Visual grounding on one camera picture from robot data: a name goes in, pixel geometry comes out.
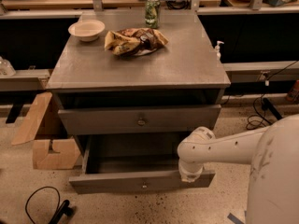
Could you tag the grey drawer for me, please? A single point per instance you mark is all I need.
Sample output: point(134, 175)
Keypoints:
point(143, 119)
point(133, 162)

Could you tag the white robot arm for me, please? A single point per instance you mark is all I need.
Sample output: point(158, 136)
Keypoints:
point(273, 156)

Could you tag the grey three-drawer cabinet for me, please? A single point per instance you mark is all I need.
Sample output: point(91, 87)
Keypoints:
point(186, 71)

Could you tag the grey top drawer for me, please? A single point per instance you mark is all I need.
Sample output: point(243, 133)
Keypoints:
point(143, 119)

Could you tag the crumpled yellow chip bag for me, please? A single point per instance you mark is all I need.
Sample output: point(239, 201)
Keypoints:
point(134, 41)

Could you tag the white pump bottle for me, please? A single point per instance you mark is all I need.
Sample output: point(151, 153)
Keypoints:
point(218, 49)

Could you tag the notched wooden block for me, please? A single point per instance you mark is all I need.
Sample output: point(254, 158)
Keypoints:
point(57, 154)

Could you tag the white ceramic bowl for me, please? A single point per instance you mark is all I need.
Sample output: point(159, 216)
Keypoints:
point(86, 31)

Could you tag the green soda can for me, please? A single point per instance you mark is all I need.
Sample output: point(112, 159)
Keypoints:
point(152, 13)

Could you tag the upright wooden board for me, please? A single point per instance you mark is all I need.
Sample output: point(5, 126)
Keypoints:
point(30, 125)

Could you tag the orange bottle right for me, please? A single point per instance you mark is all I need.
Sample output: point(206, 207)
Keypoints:
point(293, 94)

